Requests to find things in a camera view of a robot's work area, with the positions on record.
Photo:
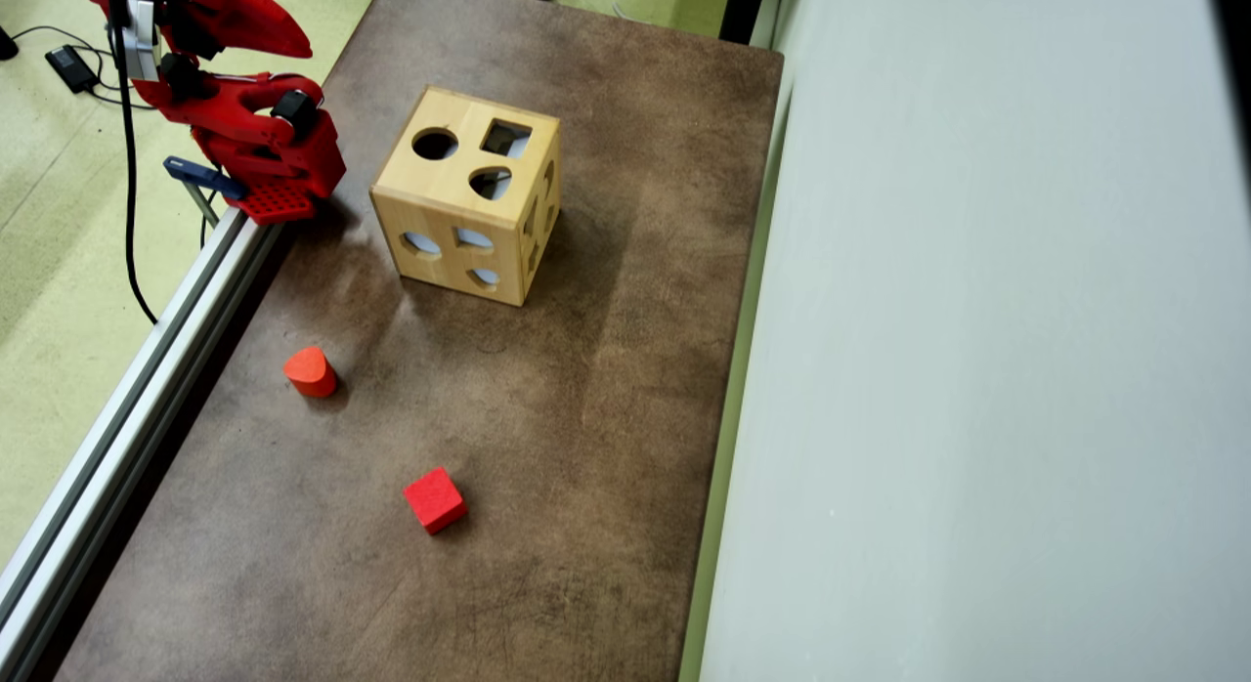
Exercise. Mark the orange teardrop block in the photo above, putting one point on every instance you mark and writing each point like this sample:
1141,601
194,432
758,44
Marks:
310,371

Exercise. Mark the small black floor object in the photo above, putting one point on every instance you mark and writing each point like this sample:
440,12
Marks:
5,45

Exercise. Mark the red wooden cube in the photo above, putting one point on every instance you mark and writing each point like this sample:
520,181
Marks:
435,500

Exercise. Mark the red robot arm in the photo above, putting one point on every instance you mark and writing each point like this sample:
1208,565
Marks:
244,115

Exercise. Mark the dark vertical post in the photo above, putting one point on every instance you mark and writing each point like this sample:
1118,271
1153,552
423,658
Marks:
743,8

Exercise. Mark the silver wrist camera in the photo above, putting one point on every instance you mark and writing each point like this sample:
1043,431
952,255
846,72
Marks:
142,37

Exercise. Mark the aluminium profile rail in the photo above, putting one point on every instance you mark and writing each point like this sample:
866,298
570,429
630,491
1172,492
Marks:
127,418

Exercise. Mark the black power adapter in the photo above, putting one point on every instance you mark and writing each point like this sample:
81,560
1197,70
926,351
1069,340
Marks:
71,67

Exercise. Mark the blue clamp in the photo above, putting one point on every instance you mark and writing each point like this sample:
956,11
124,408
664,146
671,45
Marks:
203,177

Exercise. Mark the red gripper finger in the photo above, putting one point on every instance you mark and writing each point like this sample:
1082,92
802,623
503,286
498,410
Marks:
259,25

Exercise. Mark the wooden shape sorter box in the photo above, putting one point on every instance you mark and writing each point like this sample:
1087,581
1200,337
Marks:
459,193

